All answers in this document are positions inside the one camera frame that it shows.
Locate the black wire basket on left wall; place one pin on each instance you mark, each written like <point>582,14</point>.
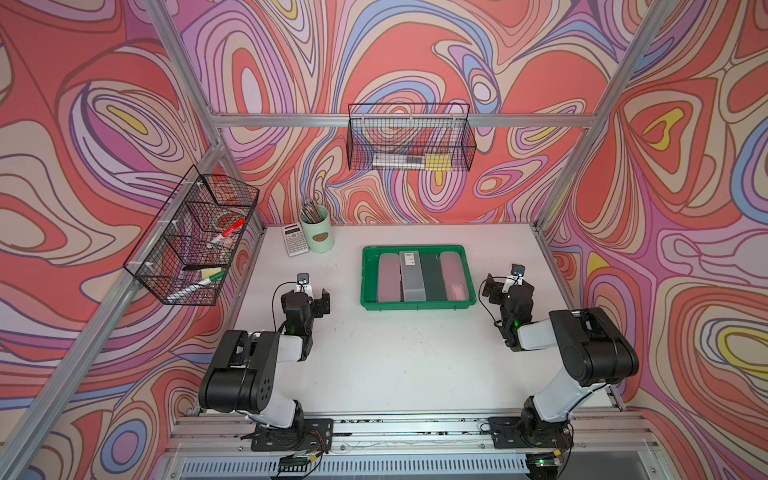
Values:
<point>178,253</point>

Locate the pink pencil case with sticker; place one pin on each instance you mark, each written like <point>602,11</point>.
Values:
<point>454,277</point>

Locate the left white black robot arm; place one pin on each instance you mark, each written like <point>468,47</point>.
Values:
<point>241,378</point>

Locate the black wire basket on back wall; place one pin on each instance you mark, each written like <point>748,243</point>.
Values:
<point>409,129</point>

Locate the white calculator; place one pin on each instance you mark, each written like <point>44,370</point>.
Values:
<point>294,240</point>

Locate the green pen holder cup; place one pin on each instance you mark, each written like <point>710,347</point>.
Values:
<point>319,236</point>

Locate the pencils in cup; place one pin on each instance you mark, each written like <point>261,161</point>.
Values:
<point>312,212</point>

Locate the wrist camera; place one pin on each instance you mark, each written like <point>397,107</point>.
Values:
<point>516,273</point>
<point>303,284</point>

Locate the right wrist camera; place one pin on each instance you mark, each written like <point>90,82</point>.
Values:
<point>516,273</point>

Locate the aluminium mounting rail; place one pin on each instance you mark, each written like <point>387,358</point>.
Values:
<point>598,444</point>

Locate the green plastic storage tray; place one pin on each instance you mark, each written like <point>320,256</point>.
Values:
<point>369,274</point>

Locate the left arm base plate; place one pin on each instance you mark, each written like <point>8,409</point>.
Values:
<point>313,435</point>

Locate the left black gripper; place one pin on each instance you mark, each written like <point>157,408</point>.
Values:
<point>319,307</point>

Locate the dark green pencil case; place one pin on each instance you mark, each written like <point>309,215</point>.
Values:
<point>433,280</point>

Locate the green white marker in basket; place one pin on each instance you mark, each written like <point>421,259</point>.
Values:
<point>205,282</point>

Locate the yellow box in back basket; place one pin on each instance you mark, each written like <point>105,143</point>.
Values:
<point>438,162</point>

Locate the red marker in basket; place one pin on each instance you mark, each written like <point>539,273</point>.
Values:
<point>230,231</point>

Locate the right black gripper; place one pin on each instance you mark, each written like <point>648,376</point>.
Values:
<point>496,288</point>

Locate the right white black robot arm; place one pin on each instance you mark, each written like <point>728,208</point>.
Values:
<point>593,351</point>

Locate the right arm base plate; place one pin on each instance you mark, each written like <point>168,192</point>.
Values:
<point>529,433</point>

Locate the clear box in back basket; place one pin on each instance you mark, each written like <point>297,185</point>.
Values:
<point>398,161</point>

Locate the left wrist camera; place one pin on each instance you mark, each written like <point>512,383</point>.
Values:
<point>303,284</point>

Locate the black wire basket on wall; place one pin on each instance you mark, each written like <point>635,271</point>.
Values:
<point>178,253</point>
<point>409,129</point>

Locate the clear rectangular pencil case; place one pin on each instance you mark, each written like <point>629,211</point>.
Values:
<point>412,281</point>

